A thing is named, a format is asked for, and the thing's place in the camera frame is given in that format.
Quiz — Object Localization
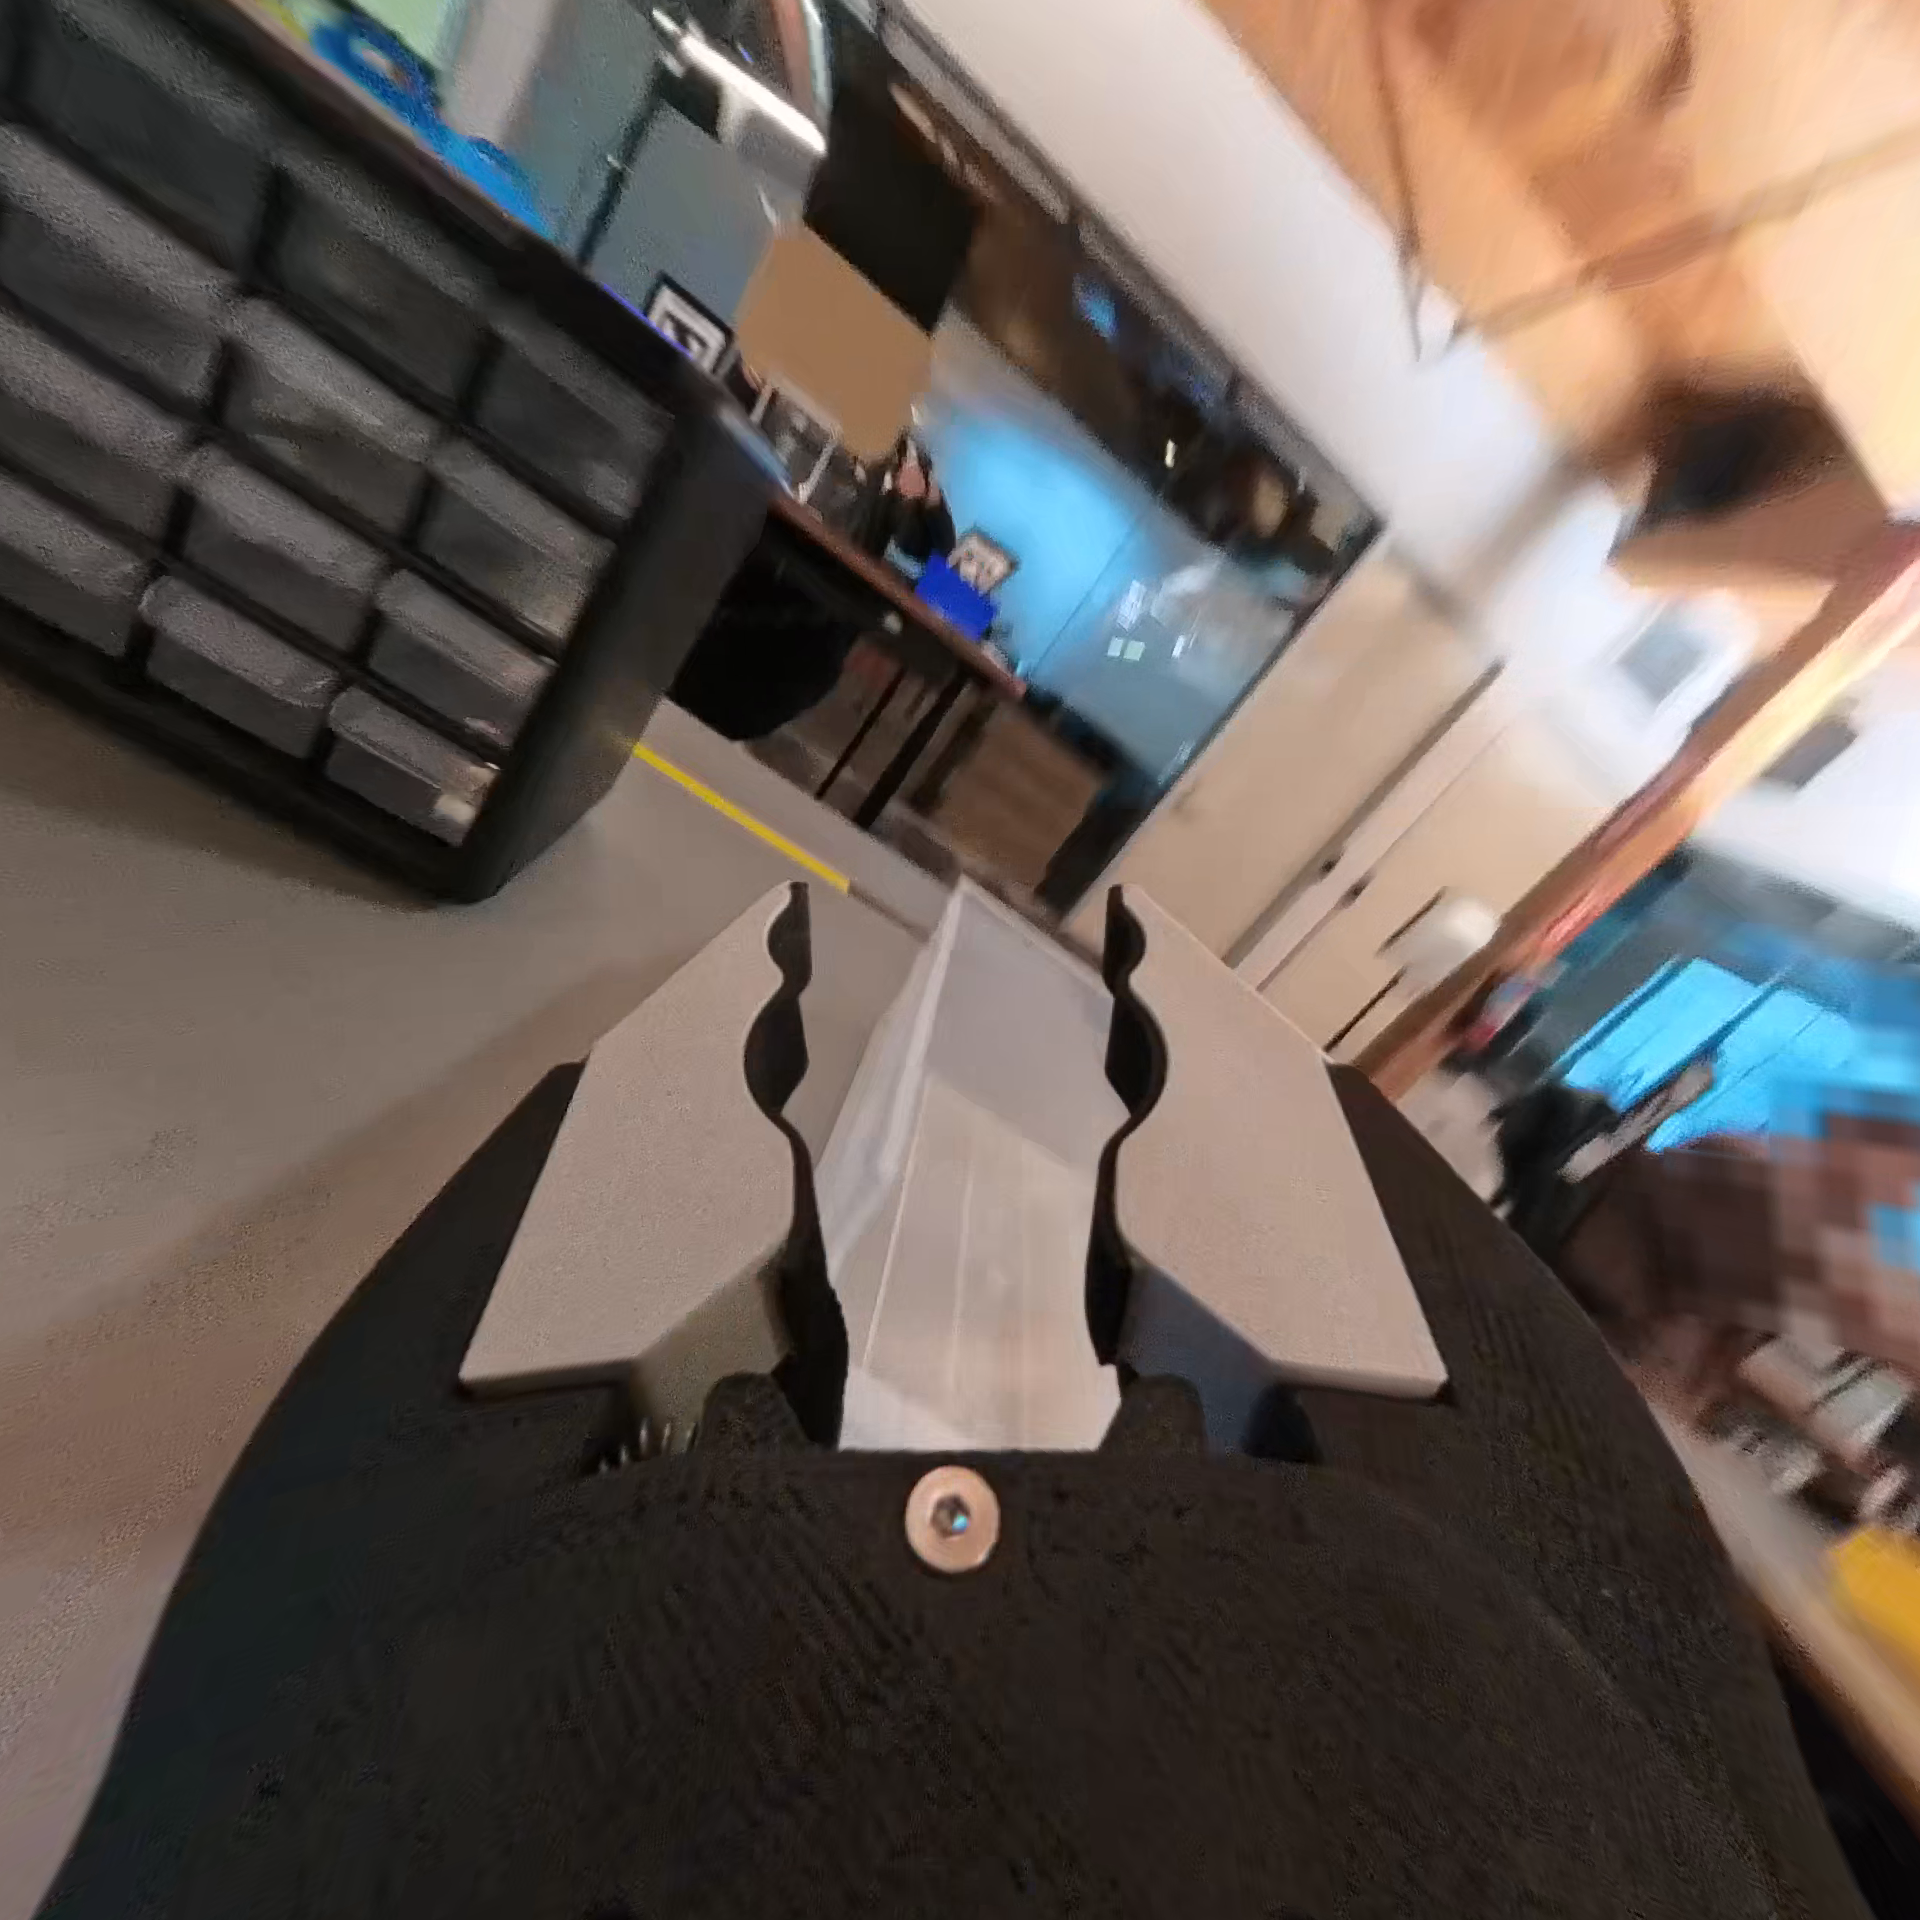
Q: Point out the wooden table with black legs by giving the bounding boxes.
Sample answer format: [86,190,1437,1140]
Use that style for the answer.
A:
[757,491,1038,833]

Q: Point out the yellow object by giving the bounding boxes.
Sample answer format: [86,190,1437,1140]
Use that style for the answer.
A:
[1819,1528,1920,1670]

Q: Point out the large wall screen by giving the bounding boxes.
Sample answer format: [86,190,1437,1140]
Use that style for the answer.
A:
[896,269,1386,822]

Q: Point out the rows of grey cabinet drawers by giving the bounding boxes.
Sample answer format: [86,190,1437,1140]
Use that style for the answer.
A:
[0,16,670,845]

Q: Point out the cardboard sheet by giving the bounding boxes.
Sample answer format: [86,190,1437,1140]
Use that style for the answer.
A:
[734,225,937,461]

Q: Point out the clear plastic drawer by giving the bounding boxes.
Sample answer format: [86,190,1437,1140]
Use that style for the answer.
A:
[815,875,1124,1455]

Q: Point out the black chair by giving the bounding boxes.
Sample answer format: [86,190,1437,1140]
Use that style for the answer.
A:
[664,566,869,742]

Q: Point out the blue box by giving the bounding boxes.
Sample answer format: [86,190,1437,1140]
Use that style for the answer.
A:
[912,552,1003,644]

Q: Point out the black drawer cabinet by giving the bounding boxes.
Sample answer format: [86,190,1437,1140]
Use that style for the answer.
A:
[0,0,776,906]

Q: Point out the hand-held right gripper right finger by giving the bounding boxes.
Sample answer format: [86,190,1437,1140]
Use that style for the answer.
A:
[1085,885,1450,1430]

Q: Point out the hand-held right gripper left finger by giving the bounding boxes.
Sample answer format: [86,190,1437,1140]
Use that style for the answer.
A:
[457,883,837,1392]

